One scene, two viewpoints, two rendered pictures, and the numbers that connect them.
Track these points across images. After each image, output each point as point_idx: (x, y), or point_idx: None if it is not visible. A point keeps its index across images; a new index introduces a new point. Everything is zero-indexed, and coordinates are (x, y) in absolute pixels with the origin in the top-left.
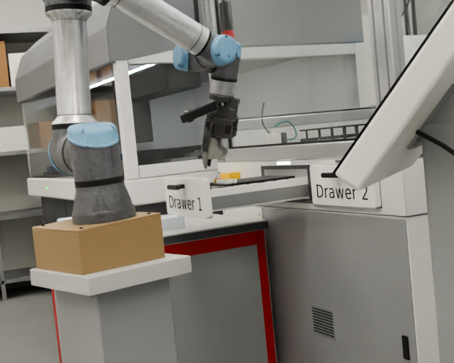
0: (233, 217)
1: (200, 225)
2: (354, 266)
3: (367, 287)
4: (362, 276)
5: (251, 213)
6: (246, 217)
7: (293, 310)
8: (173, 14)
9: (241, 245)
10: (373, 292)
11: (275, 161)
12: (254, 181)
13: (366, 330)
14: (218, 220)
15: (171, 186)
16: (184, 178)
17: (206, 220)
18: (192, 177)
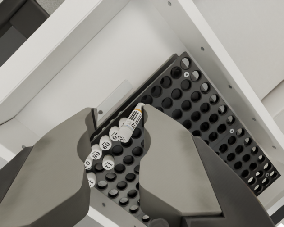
0: (282, 63)
1: (211, 26)
2: (96, 224)
3: (84, 223)
4: (88, 226)
5: None
6: (267, 89)
7: None
8: None
9: None
10: (80, 225)
11: None
12: (122, 208)
13: None
14: (272, 40)
15: (3, 0)
16: (23, 45)
17: (277, 15)
18: (25, 75)
